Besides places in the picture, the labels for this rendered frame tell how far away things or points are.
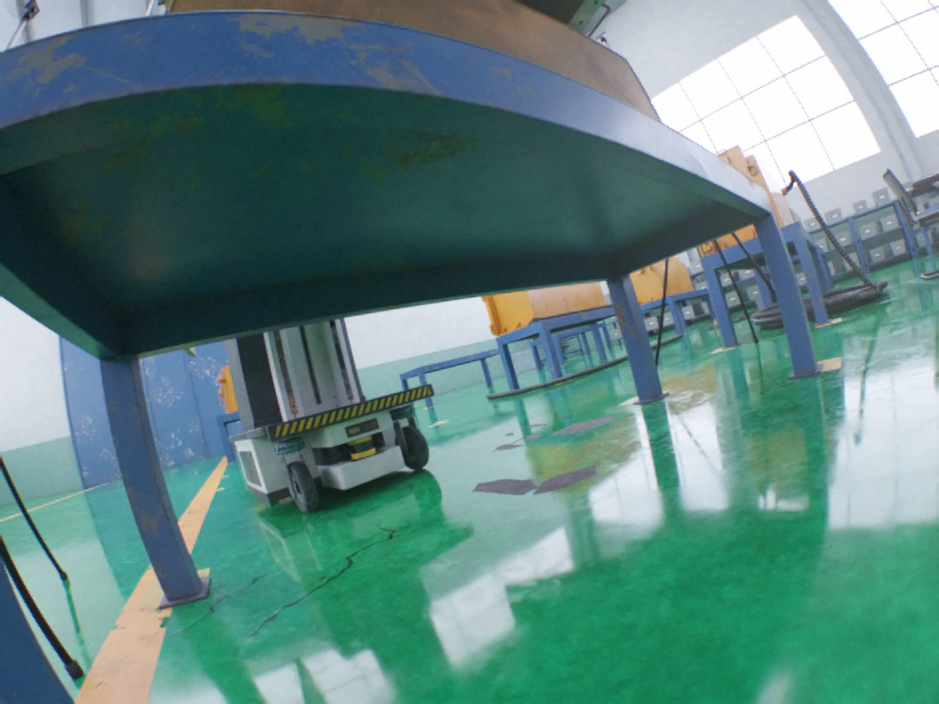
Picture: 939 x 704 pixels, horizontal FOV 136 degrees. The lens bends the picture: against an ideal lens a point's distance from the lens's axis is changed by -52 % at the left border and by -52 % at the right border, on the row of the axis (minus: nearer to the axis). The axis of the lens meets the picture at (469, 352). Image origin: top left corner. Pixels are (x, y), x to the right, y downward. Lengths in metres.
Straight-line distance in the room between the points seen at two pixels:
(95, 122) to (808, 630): 0.69
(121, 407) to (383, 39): 0.81
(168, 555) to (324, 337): 1.17
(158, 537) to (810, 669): 1.01
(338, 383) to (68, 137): 1.51
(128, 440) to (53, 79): 0.73
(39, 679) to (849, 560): 0.72
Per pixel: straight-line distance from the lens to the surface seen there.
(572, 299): 4.70
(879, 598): 0.47
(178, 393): 9.65
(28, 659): 0.36
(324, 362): 1.74
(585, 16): 1.52
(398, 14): 0.83
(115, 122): 0.33
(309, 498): 1.34
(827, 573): 0.51
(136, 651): 0.82
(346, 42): 0.36
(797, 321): 1.43
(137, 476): 0.93
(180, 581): 0.96
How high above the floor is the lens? 0.31
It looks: 3 degrees up
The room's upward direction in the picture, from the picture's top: 16 degrees counter-clockwise
